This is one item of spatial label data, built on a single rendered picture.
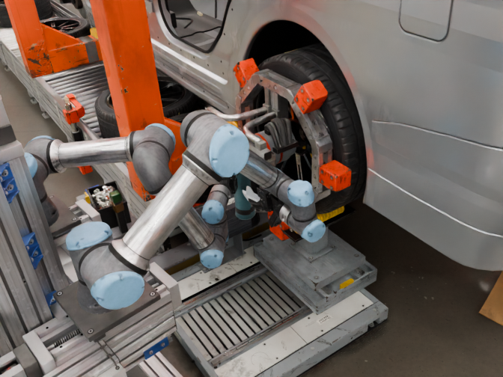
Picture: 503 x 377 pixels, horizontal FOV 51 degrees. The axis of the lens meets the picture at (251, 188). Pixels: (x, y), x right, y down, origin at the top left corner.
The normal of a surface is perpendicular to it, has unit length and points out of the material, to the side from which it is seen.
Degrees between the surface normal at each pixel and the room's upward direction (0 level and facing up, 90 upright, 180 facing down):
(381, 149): 90
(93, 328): 0
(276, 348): 0
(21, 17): 90
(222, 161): 85
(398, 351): 0
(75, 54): 90
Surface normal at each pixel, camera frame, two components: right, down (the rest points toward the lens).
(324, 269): -0.06, -0.83
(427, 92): -0.83, 0.35
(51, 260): 0.66, 0.39
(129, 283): 0.47, 0.54
